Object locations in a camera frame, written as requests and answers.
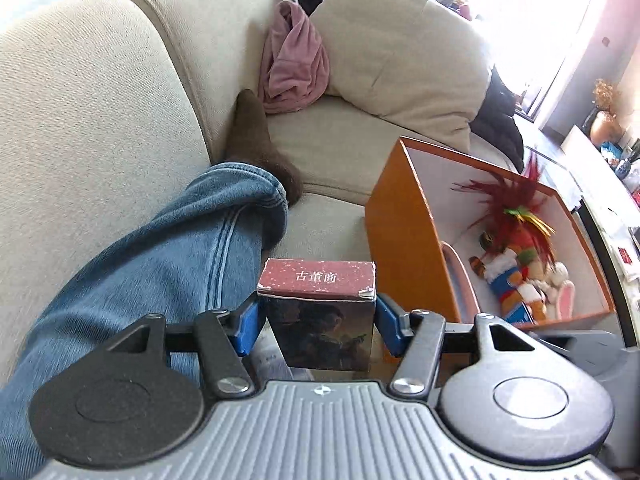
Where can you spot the white pill bottle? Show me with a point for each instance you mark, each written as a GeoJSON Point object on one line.
{"type": "Point", "coordinates": [275, 362]}

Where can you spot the pink cloth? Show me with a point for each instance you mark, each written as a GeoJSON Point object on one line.
{"type": "Point", "coordinates": [295, 65]}

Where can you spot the white bunny plush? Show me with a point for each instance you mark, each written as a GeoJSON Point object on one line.
{"type": "Point", "coordinates": [557, 290]}

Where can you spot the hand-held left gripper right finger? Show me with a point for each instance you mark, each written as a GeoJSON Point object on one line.
{"type": "Point", "coordinates": [390, 327]}

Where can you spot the gold vase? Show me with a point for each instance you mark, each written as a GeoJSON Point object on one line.
{"type": "Point", "coordinates": [605, 129]}

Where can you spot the brown sock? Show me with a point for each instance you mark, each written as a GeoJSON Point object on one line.
{"type": "Point", "coordinates": [260, 145]}

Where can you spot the orange cardboard box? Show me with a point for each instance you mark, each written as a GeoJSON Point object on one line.
{"type": "Point", "coordinates": [400, 220]}

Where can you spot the printed card box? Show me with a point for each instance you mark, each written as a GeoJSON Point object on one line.
{"type": "Point", "coordinates": [320, 325]}

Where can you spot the black jacket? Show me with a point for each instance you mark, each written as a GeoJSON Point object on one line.
{"type": "Point", "coordinates": [500, 120]}

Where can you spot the light pink plastic item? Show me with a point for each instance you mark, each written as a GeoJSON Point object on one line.
{"type": "Point", "coordinates": [462, 270]}

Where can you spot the person's leg in jeans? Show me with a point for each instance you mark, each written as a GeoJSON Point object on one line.
{"type": "Point", "coordinates": [125, 280]}

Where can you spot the beige pillow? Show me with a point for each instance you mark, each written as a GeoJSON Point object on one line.
{"type": "Point", "coordinates": [400, 60]}

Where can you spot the red-haired plush doll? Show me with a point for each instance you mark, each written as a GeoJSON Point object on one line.
{"type": "Point", "coordinates": [515, 255]}

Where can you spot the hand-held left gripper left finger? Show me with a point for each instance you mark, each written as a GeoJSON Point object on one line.
{"type": "Point", "coordinates": [245, 327]}

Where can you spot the marble top coffee table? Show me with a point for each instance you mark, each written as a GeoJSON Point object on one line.
{"type": "Point", "coordinates": [615, 240]}

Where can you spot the beige sofa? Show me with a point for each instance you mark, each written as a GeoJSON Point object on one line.
{"type": "Point", "coordinates": [100, 85]}

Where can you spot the dried flowers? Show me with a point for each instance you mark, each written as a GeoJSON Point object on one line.
{"type": "Point", "coordinates": [606, 96]}

